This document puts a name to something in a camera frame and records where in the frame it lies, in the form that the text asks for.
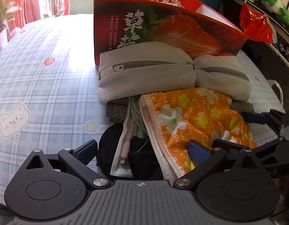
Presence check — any orange floral cloth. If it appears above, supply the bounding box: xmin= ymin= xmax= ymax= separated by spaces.
xmin=139 ymin=87 xmax=257 ymax=183

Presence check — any olive knitted cloth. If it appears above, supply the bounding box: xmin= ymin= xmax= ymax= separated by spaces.
xmin=106 ymin=97 xmax=254 ymax=123

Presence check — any white zippered pouch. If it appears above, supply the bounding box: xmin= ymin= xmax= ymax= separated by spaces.
xmin=98 ymin=42 xmax=251 ymax=104

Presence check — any dark shelf unit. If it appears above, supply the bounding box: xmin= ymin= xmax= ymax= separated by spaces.
xmin=220 ymin=0 xmax=289 ymax=113

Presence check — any black round object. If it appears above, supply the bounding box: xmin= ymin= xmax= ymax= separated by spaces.
xmin=97 ymin=123 xmax=164 ymax=181

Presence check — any blue plaid tablecloth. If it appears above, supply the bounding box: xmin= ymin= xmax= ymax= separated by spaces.
xmin=0 ymin=13 xmax=286 ymax=205

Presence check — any red plastic bag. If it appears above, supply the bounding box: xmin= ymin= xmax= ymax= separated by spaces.
xmin=240 ymin=3 xmax=277 ymax=44

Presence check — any green plush toy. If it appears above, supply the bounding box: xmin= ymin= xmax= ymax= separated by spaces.
xmin=260 ymin=0 xmax=289 ymax=28

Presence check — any red strawberry cardboard box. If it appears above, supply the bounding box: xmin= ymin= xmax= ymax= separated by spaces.
xmin=94 ymin=0 xmax=247 ymax=62

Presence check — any potted green plant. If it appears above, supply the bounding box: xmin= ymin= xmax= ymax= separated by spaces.
xmin=0 ymin=0 xmax=21 ymax=52

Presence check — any pink charging cable in bag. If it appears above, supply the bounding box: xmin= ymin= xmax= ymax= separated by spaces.
xmin=110 ymin=114 xmax=137 ymax=178

